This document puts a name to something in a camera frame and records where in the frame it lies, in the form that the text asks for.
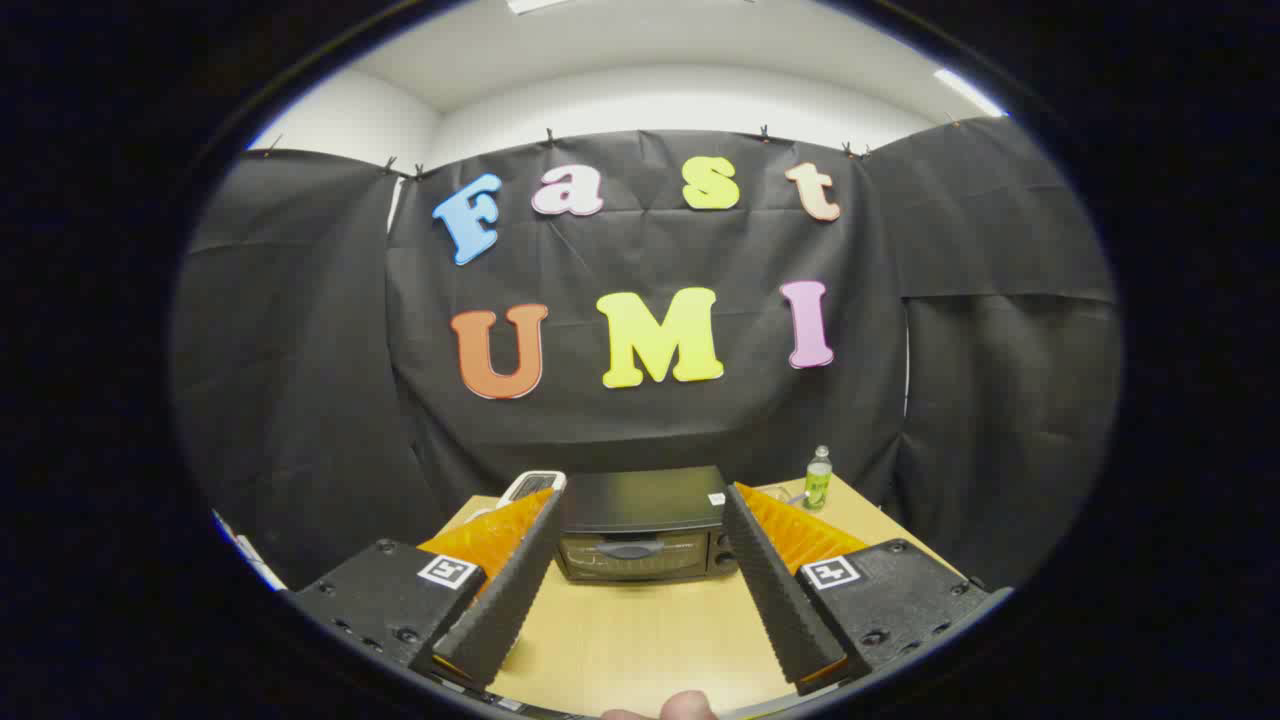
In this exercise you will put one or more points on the black toaster oven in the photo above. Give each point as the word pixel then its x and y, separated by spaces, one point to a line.
pixel 640 500

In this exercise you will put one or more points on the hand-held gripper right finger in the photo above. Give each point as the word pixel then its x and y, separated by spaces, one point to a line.
pixel 775 590

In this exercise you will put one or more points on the white pop-up toaster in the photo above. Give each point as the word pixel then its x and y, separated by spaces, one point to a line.
pixel 530 485

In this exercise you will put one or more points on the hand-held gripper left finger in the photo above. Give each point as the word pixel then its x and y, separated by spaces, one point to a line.
pixel 510 590

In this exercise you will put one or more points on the clear glass cup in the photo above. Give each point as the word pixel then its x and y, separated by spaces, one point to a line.
pixel 780 494

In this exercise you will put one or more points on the green label plastic bottle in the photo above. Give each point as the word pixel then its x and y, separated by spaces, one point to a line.
pixel 818 485

